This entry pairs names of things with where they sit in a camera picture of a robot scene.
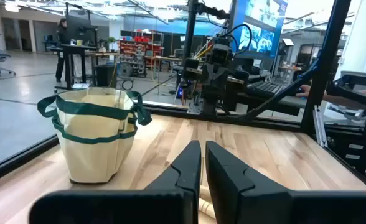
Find person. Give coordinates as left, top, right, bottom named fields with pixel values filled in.
left=55, top=17, right=71, bottom=83

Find black aluminium table frame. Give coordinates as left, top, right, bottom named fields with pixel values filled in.
left=0, top=0, right=366, bottom=190

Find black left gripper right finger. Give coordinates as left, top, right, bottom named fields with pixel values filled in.
left=205, top=141, right=366, bottom=224

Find large blue display screen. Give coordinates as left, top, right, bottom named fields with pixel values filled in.
left=229, top=0, right=289, bottom=60

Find person's hand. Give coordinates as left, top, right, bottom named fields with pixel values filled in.
left=294, top=84, right=313, bottom=99

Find black metal stand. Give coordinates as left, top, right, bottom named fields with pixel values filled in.
left=325, top=73, right=366, bottom=142

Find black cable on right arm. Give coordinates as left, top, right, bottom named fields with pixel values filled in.
left=222, top=23, right=254, bottom=57

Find black standing desk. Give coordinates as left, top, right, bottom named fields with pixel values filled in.
left=47, top=44, right=98, bottom=91

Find black waste bin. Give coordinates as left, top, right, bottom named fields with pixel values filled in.
left=95, top=63, right=117, bottom=88

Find dark monitor on desk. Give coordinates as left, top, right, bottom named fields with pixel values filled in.
left=65, top=15, right=98, bottom=46

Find black computer keyboard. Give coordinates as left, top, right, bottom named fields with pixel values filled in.
left=246, top=80, right=299, bottom=99

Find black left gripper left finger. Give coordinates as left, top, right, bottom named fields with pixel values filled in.
left=29, top=140, right=202, bottom=224

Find black drawer cabinet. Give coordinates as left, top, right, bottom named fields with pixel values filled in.
left=324, top=129, right=366, bottom=175

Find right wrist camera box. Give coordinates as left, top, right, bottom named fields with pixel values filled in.
left=210, top=42, right=234, bottom=65

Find hand rake wooden handle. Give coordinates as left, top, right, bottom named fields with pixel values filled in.
left=198, top=185, right=217, bottom=220

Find red parts shelf rack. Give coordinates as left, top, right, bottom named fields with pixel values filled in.
left=118, top=29, right=165, bottom=78

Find person's forearm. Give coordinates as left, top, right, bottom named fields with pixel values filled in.
left=322, top=88, right=366, bottom=110

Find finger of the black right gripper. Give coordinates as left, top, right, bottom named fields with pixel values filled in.
left=202, top=65, right=217, bottom=94
left=217, top=65, right=230, bottom=94

